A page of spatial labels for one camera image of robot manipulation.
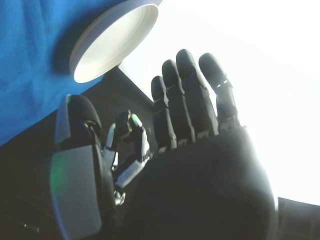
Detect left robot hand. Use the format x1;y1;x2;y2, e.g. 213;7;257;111
49;49;280;240

